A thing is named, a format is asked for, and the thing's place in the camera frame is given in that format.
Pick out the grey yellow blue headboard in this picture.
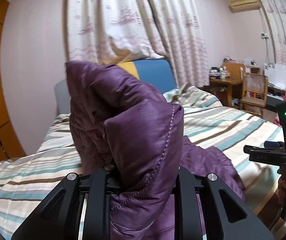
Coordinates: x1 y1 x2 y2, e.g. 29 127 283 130
54 59 177 115

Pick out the striped bed quilt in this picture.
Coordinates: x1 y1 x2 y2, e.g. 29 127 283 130
0 85 286 239

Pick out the wooden desk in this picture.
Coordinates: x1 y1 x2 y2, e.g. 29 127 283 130
209 62 246 107

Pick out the purple puffer jacket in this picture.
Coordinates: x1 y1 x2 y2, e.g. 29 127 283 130
66 61 244 239

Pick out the wall air conditioner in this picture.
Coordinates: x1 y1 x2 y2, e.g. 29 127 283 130
229 0 261 13

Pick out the wooden rattan chair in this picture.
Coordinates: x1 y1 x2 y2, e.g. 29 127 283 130
240 73 268 118

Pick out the white patterned curtain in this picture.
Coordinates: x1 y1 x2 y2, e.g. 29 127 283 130
66 0 209 87

